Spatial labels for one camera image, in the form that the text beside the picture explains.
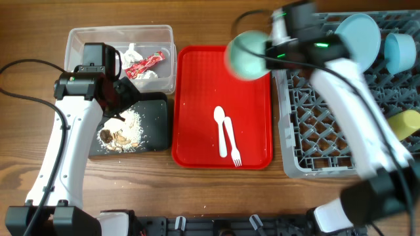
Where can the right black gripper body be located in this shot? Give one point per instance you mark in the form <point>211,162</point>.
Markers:
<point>271,52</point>

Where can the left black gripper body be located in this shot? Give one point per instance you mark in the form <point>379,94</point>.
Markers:
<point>126,96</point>

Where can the red snack wrapper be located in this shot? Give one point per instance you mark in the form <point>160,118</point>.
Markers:
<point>143,65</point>

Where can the rice and food scraps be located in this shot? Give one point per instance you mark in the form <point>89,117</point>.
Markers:
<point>122,136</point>

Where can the white tissue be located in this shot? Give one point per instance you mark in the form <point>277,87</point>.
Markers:
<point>129,59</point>

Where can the green bowl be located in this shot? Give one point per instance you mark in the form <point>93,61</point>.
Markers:
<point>242,64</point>

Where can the light blue plate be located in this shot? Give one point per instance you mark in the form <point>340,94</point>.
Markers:
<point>362,37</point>

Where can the light blue bowl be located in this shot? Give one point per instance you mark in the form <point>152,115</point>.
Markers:
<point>400,52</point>

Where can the yellow plastic cup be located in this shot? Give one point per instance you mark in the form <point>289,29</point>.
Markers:
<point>404,124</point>

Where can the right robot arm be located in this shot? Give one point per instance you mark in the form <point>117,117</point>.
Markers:
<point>389,174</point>

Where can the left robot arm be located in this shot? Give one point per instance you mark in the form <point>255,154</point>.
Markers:
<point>54,205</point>

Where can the black rectangular tray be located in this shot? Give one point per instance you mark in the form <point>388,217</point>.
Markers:
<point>155,123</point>

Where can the clear plastic bin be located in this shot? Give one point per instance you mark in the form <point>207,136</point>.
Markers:
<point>144,39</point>

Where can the red serving tray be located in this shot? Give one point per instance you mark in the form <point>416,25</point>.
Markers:
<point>203,83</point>

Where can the white plastic spoon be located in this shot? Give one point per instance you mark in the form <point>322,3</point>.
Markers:
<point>219,118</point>

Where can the white plastic fork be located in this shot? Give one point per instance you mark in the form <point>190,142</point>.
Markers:
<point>235,154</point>

